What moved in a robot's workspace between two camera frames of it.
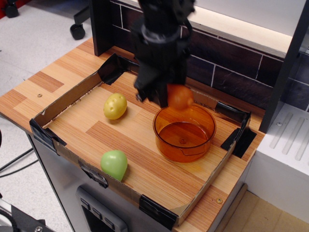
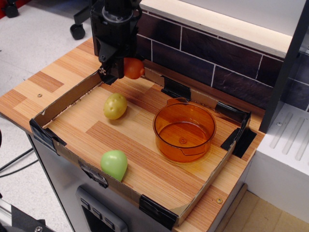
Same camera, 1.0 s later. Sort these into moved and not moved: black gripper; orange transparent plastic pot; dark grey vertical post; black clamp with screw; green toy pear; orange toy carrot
Moved: black gripper; orange toy carrot
Not moved: black clamp with screw; dark grey vertical post; green toy pear; orange transparent plastic pot
